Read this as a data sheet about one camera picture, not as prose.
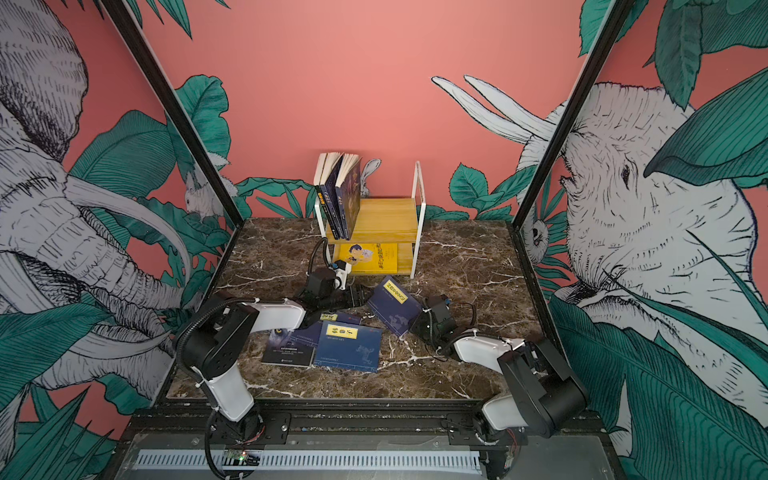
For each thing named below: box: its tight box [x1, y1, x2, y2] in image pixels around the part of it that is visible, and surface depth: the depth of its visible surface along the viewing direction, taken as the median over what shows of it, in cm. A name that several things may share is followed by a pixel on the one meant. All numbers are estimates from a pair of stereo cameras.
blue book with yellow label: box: [314, 320, 383, 373], surface depth 88 cm
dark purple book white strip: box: [261, 328, 316, 367], surface depth 87 cm
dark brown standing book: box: [314, 152, 345, 240], surface depth 79 cm
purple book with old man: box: [320, 152, 349, 240], surface depth 80 cm
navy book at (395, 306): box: [367, 276, 423, 338], surface depth 98 cm
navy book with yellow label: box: [290, 313, 363, 347], surface depth 89 cm
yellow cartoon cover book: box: [339, 242, 398, 274], surface depth 106 cm
